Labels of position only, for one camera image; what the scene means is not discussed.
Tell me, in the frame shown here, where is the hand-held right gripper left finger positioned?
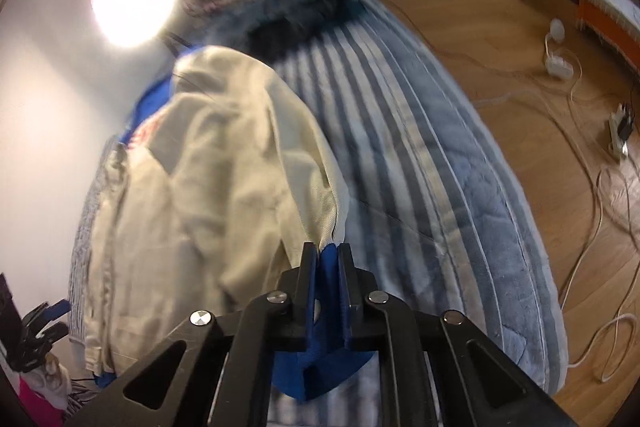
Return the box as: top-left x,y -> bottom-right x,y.
65,242 -> 321,427

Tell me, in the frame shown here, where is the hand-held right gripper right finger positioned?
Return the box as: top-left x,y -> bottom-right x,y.
337,243 -> 581,427

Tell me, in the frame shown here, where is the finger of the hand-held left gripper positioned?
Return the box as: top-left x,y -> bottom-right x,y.
22,299 -> 69,333
20,322 -> 68,370

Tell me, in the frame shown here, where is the beige and blue jacket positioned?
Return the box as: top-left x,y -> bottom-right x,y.
70,46 -> 376,403

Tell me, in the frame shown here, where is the person's left hand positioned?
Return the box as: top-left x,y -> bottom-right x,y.
20,349 -> 73,410

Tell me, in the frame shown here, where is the bed with striped sheet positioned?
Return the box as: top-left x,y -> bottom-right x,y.
67,0 -> 571,427

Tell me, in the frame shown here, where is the dark teal garment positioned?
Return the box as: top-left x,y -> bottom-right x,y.
247,0 -> 368,62

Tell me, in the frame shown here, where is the black tripod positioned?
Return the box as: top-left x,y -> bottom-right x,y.
159,31 -> 193,58

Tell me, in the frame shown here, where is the white power strip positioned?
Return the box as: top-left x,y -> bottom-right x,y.
607,103 -> 636,164

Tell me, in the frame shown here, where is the small white power adapter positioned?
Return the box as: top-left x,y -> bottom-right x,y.
545,56 -> 575,78

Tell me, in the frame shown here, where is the white round device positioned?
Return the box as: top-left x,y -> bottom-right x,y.
545,19 -> 568,45

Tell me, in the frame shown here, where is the orange trimmed furniture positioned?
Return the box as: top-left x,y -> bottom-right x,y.
579,0 -> 640,72

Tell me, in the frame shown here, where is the white floor cable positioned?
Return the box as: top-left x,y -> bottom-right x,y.
557,47 -> 640,383

